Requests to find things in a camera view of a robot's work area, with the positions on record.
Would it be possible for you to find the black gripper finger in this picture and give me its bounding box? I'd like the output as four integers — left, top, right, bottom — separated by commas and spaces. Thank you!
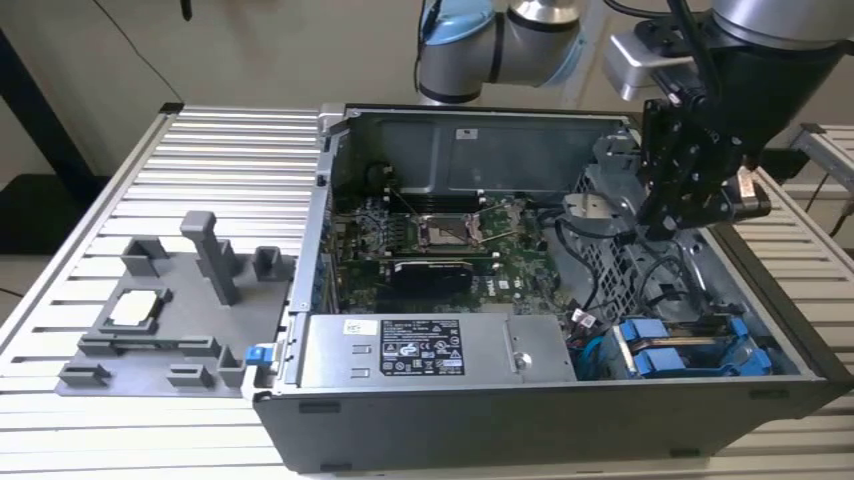
636, 98, 690, 241
676, 128, 744, 231

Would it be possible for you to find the black disk wire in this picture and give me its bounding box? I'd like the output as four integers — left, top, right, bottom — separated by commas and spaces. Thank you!
670, 239, 720, 321
636, 233, 689, 314

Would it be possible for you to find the hard disk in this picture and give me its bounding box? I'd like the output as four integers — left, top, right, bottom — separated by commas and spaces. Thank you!
613, 314, 770, 362
630, 347, 780, 380

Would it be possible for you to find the grey metal disk bay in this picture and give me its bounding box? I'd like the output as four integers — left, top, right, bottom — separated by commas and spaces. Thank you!
564, 132, 806, 382

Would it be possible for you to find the black RAM slot bank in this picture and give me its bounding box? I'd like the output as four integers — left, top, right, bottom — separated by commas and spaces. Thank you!
393, 191, 490, 212

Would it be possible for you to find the brown black small block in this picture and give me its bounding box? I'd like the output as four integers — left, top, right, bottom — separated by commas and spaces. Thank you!
732, 168, 774, 222

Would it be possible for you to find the green motherboard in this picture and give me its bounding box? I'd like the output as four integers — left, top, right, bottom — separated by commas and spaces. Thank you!
330, 194, 577, 317

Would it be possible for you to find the CPU socket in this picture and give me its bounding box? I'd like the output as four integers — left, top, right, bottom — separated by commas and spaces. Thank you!
409, 212, 488, 251

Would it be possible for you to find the thin metal locking lever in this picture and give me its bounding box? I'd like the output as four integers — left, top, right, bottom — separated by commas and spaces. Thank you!
389, 185, 429, 221

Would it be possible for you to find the black graphics card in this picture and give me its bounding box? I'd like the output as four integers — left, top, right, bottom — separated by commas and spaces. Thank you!
378, 256, 501, 314

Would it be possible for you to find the black open PC case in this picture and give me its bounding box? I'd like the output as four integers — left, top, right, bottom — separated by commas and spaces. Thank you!
251, 102, 854, 474

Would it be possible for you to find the silver power supply unit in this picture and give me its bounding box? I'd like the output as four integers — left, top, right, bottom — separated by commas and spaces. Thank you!
297, 313, 580, 389

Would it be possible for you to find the grey parts rack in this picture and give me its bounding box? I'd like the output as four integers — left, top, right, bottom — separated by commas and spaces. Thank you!
54, 209, 299, 399

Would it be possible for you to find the silver CPU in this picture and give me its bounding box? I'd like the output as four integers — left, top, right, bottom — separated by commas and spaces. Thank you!
109, 290, 163, 325

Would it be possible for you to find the aluminium side table frame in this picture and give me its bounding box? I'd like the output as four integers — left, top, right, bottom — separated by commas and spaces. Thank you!
786, 122, 854, 182

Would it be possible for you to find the silver metal bracket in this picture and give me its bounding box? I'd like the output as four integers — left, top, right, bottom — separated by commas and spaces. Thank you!
562, 191, 637, 225

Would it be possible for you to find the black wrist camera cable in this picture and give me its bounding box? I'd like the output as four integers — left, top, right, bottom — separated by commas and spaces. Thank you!
604, 0, 720, 104

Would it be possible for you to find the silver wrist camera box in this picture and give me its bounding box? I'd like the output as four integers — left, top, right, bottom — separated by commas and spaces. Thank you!
602, 22, 700, 102

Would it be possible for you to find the long black wire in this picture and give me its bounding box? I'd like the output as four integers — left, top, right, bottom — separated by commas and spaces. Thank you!
553, 215, 644, 322

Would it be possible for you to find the blue wire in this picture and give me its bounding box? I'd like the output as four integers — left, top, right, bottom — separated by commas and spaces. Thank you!
574, 333, 608, 382

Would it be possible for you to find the thin black wall cable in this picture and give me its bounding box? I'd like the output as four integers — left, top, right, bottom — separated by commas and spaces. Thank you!
91, 0, 186, 104

